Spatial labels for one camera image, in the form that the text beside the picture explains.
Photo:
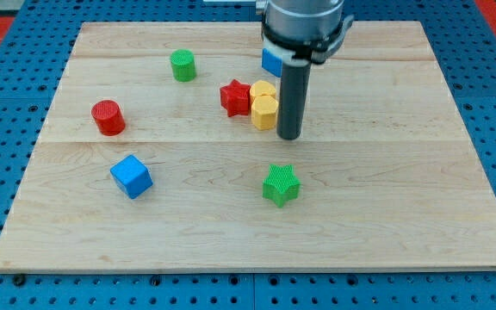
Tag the red cylinder block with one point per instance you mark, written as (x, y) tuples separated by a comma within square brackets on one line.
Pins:
[(108, 117)]

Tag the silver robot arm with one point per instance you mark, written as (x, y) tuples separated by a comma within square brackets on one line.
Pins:
[(312, 30)]

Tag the green star block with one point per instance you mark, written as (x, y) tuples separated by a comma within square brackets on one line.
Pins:
[(281, 184)]

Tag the red star block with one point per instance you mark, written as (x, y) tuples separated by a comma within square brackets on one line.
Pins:
[(235, 98)]

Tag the yellow hexagon block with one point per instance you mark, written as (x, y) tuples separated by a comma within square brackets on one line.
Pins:
[(264, 112)]

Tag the yellow heart block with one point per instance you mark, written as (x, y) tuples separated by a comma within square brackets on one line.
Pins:
[(261, 88)]

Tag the wooden board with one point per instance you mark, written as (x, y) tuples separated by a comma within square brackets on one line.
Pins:
[(390, 181)]

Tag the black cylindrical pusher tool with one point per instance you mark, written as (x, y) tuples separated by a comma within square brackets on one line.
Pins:
[(293, 95)]

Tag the blue block behind tool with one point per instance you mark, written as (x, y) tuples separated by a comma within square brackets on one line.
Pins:
[(271, 61)]

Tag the green cylinder block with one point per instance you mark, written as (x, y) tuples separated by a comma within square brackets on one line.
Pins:
[(182, 63)]

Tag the blue cube block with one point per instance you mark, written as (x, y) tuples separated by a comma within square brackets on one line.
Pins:
[(131, 176)]

